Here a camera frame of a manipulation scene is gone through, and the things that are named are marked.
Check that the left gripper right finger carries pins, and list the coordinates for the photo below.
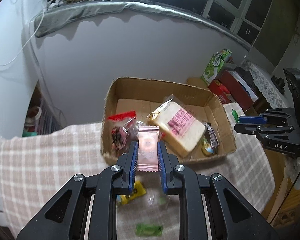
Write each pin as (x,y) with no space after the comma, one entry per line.
(210,206)

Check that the open cardboard box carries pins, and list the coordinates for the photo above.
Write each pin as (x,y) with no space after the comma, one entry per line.
(144,95)

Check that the blue green jelly cup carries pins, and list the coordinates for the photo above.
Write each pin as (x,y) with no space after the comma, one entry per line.
(207,149)

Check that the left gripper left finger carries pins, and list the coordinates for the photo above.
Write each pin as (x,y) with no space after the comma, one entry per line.
(85,207)

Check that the pink candy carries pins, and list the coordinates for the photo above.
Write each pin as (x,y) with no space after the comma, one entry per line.
(148,149)

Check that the white power strip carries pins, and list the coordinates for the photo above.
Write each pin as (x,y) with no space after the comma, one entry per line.
(54,4)

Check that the yellow candy packet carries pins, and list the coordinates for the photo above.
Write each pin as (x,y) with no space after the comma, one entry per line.
(138,191)

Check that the pink plaid tablecloth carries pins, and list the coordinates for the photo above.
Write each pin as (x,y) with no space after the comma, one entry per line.
(33,169)

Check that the red snack packet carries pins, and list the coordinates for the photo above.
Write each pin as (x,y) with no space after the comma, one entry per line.
(123,130)

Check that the white lace cloth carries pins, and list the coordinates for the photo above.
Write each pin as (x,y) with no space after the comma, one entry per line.
(262,80)

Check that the bread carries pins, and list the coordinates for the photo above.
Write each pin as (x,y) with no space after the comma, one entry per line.
(181,129)

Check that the Snickers bar Chinese label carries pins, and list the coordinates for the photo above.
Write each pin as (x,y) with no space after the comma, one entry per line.
(212,135)

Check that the green tissue box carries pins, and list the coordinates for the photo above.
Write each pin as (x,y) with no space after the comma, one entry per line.
(215,64)

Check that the light green biscuit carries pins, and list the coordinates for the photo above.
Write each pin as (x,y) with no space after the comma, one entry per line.
(148,230)

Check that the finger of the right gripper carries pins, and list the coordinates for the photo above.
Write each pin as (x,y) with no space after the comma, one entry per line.
(259,120)
(253,129)

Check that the red storage box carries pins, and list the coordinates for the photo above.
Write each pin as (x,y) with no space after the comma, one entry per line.
(230,87)

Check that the clear wrapped green candy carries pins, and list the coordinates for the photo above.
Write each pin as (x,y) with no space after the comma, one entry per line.
(159,199)

